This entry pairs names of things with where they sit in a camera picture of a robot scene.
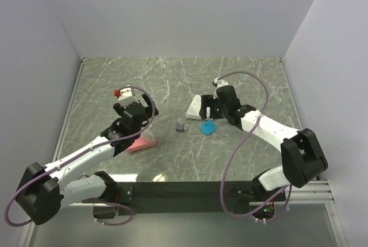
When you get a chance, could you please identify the pink triangular power strip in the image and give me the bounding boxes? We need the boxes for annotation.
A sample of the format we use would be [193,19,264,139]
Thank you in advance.
[126,137,156,153]

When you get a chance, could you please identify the aluminium rail frame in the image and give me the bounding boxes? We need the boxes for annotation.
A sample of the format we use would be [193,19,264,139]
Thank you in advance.
[51,57,88,163]

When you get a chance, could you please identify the white triangular power strip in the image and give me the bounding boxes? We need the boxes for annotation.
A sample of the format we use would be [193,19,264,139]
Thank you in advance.
[186,95,207,120]

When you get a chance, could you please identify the white square plug adapter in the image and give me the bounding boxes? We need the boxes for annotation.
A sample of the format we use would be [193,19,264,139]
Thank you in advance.
[141,129,156,143]

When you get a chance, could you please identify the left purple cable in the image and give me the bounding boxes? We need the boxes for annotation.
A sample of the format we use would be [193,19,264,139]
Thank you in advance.
[5,86,158,227]

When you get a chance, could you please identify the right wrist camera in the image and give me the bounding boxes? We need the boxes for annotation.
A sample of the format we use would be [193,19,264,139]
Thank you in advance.
[212,78,229,89]

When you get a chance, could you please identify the blue square plug adapter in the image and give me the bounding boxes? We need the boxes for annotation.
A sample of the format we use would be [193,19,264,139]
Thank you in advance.
[200,120,216,136]

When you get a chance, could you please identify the black base beam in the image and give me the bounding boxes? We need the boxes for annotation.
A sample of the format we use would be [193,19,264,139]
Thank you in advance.
[113,180,259,216]

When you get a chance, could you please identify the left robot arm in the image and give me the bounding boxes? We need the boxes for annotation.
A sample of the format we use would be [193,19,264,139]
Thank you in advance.
[14,88,159,225]

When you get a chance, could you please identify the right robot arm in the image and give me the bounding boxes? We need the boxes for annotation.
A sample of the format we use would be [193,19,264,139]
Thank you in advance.
[199,85,328,200]

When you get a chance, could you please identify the small grey plug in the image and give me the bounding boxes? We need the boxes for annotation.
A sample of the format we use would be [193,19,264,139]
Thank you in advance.
[175,123,187,133]

